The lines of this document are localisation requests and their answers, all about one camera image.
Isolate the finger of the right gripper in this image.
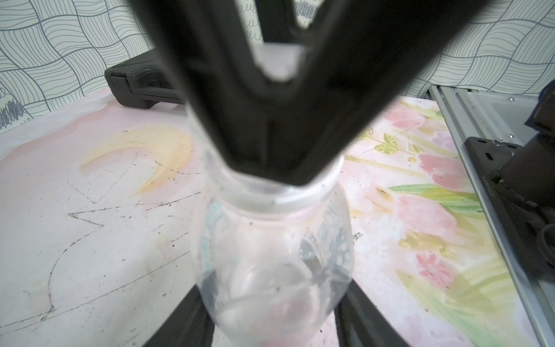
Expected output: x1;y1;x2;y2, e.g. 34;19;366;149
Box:
277;1;484;186
130;1;286;183

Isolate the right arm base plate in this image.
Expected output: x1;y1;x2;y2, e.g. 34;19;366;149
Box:
464;137;554;283

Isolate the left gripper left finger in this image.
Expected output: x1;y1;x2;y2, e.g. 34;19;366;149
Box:
144;286;215;347

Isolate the floral pink table mat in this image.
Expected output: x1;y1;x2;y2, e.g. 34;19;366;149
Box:
1;90;538;346

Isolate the aluminium mounting rail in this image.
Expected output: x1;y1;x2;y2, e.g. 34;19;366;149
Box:
429;84;554;346

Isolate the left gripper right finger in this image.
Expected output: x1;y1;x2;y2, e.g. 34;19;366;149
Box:
334;280;410;347

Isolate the black plastic tool case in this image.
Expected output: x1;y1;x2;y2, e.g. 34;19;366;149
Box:
104;49;184;109

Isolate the short clear plastic bottle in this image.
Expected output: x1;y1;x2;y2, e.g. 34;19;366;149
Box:
186;107;355;346

